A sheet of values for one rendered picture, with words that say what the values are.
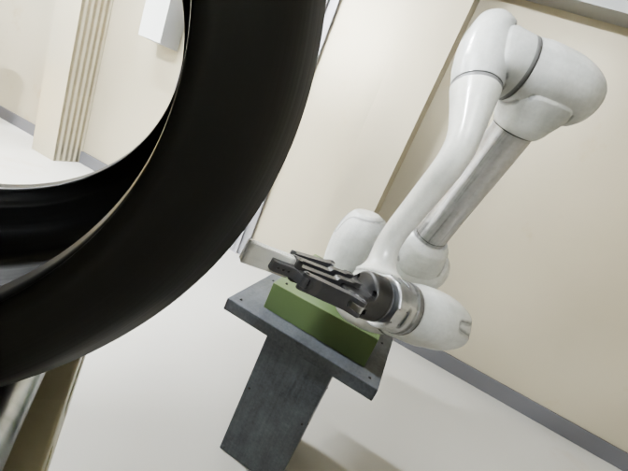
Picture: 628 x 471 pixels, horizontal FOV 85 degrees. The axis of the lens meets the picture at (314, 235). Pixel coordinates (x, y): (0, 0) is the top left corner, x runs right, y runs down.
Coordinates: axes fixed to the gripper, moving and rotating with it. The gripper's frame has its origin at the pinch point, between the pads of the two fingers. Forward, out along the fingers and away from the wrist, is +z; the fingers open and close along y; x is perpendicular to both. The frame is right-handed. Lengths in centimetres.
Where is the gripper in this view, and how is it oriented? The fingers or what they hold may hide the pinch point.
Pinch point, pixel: (268, 258)
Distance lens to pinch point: 46.2
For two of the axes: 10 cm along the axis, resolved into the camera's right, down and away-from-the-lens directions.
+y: 3.3, 4.1, -8.5
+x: -4.9, 8.4, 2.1
